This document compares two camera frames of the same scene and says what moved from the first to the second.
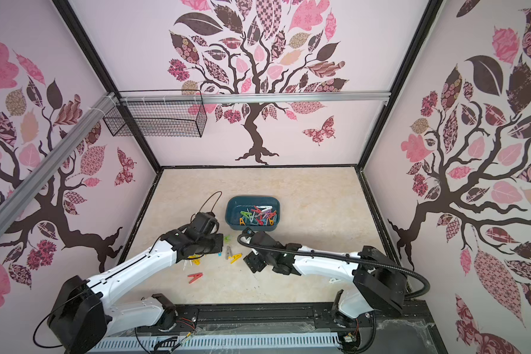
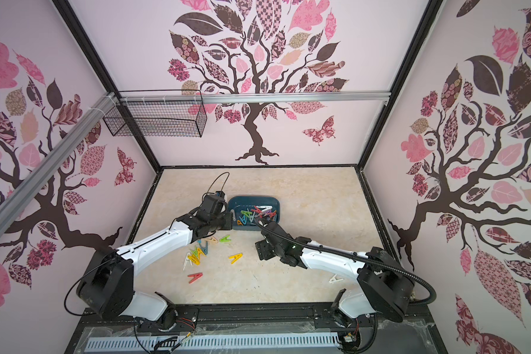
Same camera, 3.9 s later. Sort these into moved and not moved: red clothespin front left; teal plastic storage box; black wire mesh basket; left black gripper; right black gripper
Moved: right black gripper; left black gripper
Not moved: red clothespin front left; teal plastic storage box; black wire mesh basket
